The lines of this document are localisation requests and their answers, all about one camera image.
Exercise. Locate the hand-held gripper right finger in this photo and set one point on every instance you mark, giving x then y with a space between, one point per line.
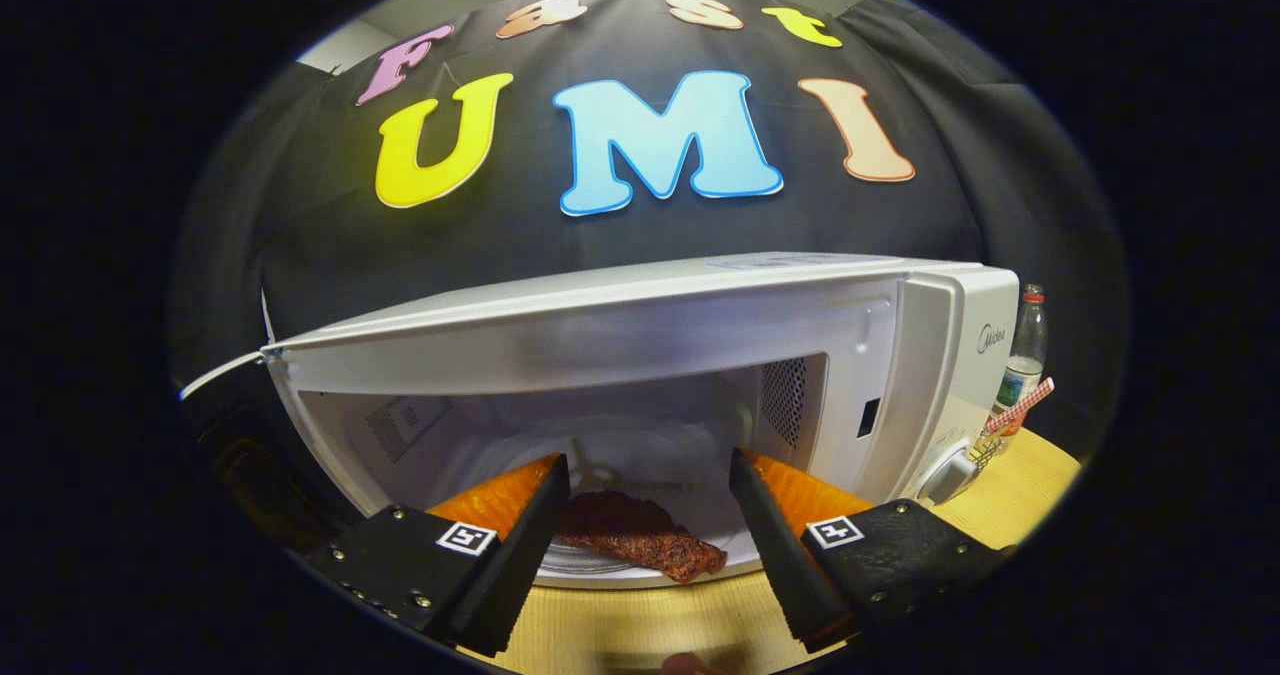
775 555

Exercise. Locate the brown meat piece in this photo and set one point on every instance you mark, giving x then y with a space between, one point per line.
640 537

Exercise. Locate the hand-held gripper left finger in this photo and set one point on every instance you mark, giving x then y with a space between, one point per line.
520 555

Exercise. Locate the red white striped stick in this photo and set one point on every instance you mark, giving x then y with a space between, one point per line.
1020 407

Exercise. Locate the clear plastic water bottle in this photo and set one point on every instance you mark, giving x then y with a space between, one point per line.
1028 340

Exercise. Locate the white toaster oven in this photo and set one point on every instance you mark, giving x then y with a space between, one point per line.
700 335

